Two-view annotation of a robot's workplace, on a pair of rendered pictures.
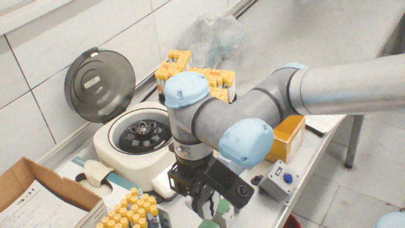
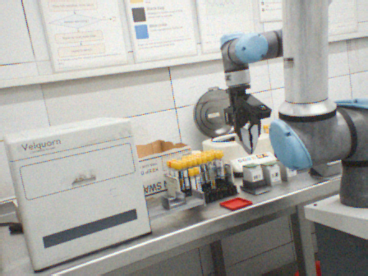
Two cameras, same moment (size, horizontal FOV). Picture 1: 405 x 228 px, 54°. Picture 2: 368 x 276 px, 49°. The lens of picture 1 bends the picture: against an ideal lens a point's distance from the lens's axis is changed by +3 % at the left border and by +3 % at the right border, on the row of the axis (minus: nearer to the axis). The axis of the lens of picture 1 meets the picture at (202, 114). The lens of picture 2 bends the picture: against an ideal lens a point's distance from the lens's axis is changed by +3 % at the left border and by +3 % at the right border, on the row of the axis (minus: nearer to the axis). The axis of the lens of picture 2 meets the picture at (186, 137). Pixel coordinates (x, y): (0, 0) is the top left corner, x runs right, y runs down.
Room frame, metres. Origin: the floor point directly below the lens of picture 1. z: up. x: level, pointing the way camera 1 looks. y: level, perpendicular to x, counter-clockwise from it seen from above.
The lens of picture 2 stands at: (-0.63, -0.39, 1.24)
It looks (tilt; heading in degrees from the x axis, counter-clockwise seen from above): 8 degrees down; 28
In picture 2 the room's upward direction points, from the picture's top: 9 degrees counter-clockwise
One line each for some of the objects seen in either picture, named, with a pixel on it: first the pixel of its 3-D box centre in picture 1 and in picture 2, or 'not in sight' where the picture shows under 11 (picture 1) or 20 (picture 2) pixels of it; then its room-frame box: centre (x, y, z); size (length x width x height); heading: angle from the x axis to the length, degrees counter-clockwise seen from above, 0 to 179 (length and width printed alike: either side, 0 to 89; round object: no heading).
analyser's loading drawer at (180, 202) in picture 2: not in sight; (166, 204); (0.25, 0.18, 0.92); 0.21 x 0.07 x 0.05; 143
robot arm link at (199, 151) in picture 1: (192, 141); (236, 79); (0.52, 0.02, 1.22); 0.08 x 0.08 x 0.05
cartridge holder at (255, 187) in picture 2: not in sight; (254, 184); (0.51, 0.01, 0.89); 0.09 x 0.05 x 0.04; 51
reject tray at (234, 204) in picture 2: not in sight; (236, 203); (0.38, 0.03, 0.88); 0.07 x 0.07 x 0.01; 53
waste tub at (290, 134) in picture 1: (275, 134); not in sight; (0.83, -0.21, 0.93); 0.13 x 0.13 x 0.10; 52
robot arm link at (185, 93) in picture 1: (190, 107); (234, 52); (0.52, 0.02, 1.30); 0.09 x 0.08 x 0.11; 41
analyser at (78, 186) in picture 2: not in sight; (80, 181); (0.15, 0.37, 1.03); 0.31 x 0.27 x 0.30; 143
